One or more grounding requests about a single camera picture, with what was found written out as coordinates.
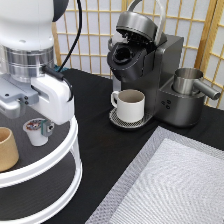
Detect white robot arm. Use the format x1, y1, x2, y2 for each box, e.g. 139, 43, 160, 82
0, 0, 74, 136

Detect white coffee pod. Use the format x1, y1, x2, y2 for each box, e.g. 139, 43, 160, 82
23, 118, 48, 147

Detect tan cylindrical cup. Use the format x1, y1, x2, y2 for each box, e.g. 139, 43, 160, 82
0, 127, 19, 172

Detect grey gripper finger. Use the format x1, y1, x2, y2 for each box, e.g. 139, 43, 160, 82
41, 120, 54, 136

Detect white ceramic mug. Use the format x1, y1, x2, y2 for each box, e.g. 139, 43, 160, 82
111, 89, 145, 123

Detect white two-tier round shelf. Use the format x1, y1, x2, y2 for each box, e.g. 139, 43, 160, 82
0, 109, 82, 224

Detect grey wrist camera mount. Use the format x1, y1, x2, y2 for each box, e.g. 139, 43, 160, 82
0, 74, 39, 119

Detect wooden shoji screen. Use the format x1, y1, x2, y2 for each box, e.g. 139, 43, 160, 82
53, 0, 224, 110

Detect grey woven placemat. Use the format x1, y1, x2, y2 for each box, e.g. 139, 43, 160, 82
85, 127, 224, 224

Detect black cable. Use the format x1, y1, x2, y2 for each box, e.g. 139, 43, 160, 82
41, 0, 83, 101

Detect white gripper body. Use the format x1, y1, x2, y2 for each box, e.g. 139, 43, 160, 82
28, 74, 74, 125

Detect grey pod coffee machine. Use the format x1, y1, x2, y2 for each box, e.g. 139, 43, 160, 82
107, 0, 205, 130

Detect steel milk frother jug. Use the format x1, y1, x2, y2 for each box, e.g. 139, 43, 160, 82
173, 68, 221, 100

